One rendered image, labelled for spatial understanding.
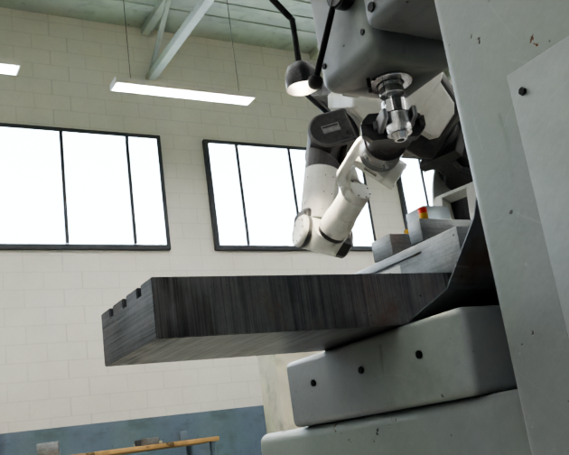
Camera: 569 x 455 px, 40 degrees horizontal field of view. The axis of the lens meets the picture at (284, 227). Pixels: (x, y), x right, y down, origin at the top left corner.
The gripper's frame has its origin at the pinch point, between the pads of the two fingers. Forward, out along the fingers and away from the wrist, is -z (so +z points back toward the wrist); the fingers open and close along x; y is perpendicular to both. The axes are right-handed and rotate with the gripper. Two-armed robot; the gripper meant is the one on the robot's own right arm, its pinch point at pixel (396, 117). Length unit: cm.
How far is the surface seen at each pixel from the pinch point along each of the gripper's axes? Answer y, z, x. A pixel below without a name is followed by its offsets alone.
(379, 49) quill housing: -8.5, -11.4, -3.9
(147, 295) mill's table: 34, -32, -46
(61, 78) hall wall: -403, 742, -193
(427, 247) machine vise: 27.2, -8.4, -1.2
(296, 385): 46, 12, -24
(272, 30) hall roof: -486, 819, 81
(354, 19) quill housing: -16.2, -8.9, -6.8
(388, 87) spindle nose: -5.5, -2.1, -1.0
